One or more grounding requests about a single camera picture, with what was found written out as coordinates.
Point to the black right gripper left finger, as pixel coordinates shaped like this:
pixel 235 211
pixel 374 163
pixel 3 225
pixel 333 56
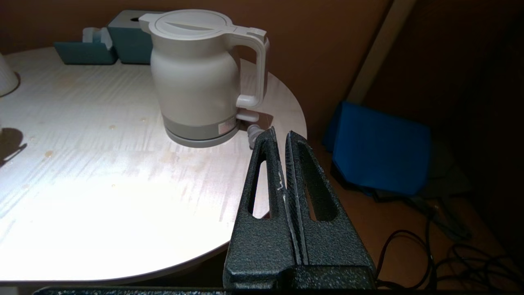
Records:
pixel 262 246

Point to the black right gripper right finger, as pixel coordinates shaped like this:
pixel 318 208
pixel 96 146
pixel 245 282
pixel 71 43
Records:
pixel 339 246

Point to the white electric kettle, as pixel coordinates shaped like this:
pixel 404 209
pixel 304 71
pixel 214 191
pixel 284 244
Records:
pixel 196 82

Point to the blue folded cloth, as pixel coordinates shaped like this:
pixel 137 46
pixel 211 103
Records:
pixel 380 151

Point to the white power plug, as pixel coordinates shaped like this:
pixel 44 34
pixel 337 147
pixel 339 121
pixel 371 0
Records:
pixel 254 135

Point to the grey round kettle base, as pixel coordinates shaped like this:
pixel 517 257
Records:
pixel 200 141

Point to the grey blue tissue box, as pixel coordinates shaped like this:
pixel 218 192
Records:
pixel 131 47

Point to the small grey sachet holder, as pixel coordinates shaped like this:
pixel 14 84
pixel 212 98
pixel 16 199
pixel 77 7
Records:
pixel 86 55

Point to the white sachet packets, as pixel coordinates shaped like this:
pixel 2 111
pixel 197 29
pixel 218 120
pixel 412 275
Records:
pixel 96 37

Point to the white ribbed mug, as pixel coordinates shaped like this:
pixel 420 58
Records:
pixel 6 78

